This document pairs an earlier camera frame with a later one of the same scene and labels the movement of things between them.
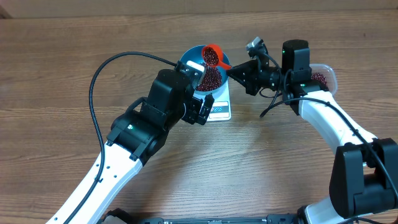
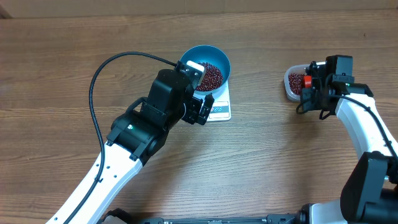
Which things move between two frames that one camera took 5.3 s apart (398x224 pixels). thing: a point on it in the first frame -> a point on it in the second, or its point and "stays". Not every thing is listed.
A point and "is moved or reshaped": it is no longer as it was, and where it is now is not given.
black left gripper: [195, 105] stays
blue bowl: [195, 55] stays
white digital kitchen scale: [221, 107] stays
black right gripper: [253, 79] -> [308, 106]
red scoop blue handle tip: [212, 55] is moved or reshaped
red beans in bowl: [211, 80] stays
